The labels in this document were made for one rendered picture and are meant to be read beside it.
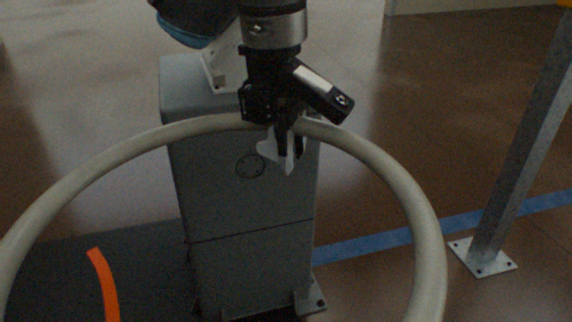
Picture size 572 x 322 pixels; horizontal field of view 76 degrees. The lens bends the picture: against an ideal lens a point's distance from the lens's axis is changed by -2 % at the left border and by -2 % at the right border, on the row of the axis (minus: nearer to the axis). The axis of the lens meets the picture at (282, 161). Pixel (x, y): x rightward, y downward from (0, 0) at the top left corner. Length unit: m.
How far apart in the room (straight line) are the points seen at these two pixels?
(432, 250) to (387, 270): 1.25
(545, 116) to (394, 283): 0.79
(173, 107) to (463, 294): 1.27
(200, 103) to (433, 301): 0.68
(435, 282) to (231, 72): 0.69
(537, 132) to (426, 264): 1.10
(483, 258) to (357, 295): 0.56
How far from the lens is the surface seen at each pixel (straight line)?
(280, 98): 0.53
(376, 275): 1.60
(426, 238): 0.40
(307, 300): 1.48
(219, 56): 0.89
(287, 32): 0.49
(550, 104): 1.40
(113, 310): 1.57
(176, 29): 0.61
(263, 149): 0.59
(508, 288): 1.76
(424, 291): 0.36
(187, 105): 0.88
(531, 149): 1.46
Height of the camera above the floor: 1.22
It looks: 34 degrees down
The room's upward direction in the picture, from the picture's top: straight up
